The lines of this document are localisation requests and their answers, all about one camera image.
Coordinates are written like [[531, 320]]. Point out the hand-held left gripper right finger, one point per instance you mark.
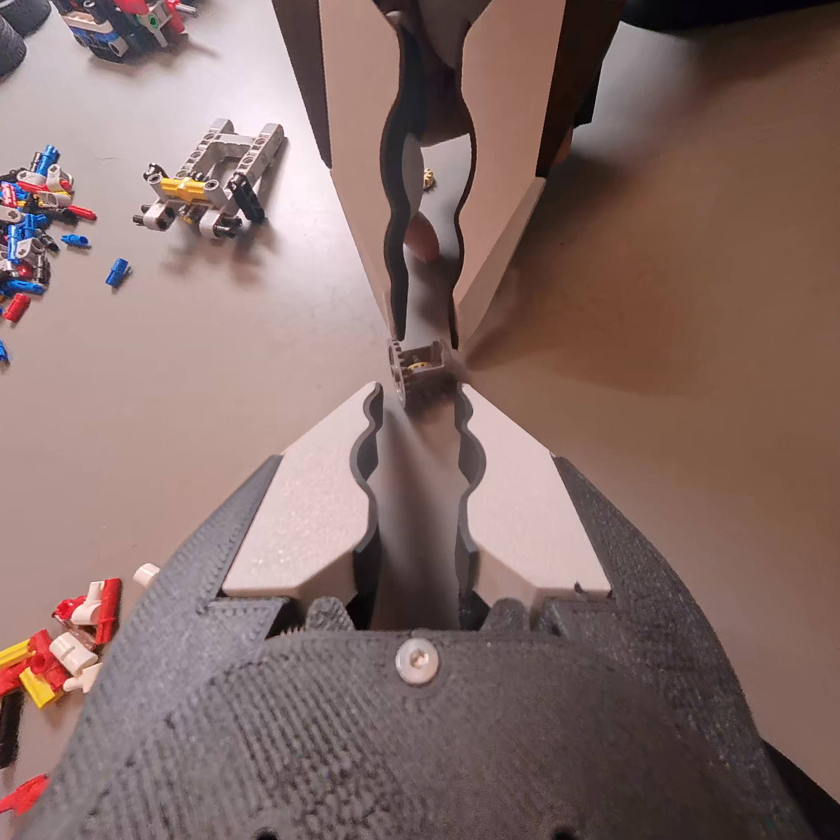
[[531, 518]]

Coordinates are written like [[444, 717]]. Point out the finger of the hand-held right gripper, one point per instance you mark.
[[505, 131], [354, 131]]

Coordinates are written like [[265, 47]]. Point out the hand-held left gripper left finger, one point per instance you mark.
[[308, 518]]

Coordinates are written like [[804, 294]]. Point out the tan lego bevel gear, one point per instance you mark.
[[430, 178]]

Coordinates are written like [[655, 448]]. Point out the grey lego differential housing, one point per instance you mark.
[[430, 367]]

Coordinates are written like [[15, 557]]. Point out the lego car chassis assembly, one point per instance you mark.
[[124, 26]]

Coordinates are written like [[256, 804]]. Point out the black rubber lego tire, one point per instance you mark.
[[8, 49], [26, 13]]

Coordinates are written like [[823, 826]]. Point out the pile of small lego pieces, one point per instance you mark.
[[29, 223]]

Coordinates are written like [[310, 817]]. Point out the person's right hand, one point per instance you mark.
[[423, 241]]

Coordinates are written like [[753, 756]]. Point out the heap of red white parts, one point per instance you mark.
[[72, 643]]

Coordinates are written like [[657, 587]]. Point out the grey lego frame assembly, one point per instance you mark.
[[210, 180]]

